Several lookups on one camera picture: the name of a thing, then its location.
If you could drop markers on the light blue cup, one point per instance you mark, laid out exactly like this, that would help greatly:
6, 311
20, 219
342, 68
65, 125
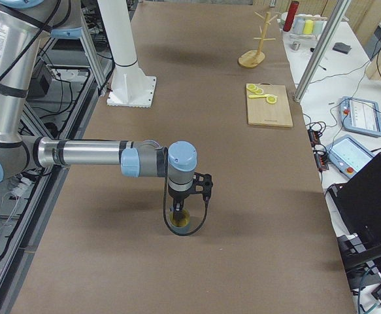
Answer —
318, 27

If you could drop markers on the red thermos bottle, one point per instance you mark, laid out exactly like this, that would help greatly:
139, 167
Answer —
290, 16

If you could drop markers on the wooden mug rack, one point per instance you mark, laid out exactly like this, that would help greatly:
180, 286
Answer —
253, 58

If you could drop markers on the white camera pillar base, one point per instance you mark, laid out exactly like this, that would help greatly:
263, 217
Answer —
130, 87

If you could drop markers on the small black square pad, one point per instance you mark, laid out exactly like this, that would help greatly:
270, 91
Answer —
342, 48

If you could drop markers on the grey cup on tray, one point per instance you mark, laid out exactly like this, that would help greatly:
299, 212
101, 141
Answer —
298, 25

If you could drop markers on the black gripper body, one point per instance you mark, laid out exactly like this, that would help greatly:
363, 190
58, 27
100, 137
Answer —
179, 195

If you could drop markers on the aluminium frame post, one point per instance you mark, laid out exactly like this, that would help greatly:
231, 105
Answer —
321, 47

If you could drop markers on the yellow cup on tray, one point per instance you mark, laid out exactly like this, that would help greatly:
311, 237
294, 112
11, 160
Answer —
308, 27

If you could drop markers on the small metal cup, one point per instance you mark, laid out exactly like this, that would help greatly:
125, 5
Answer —
295, 46

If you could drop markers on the near blue teach pendant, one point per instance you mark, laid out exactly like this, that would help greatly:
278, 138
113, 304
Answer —
348, 155

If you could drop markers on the lemon slice under knife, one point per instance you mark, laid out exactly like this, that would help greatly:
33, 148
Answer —
271, 98

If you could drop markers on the yellow plastic knife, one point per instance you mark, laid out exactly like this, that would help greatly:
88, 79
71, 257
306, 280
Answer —
253, 96

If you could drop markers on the blue teach pendant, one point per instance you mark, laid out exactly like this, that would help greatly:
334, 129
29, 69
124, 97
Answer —
348, 155
360, 116

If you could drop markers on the dark grey mug yellow inside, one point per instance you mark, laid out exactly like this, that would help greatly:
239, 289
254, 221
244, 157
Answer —
179, 221

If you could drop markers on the far blue teach pendant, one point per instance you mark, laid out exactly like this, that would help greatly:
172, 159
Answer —
360, 116

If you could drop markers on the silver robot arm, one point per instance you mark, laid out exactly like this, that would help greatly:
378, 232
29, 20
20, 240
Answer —
22, 23

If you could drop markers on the wooden cutting board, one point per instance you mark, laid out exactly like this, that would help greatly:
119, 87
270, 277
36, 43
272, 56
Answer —
261, 113

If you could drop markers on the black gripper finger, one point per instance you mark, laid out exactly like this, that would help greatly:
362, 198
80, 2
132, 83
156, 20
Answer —
174, 209
181, 209

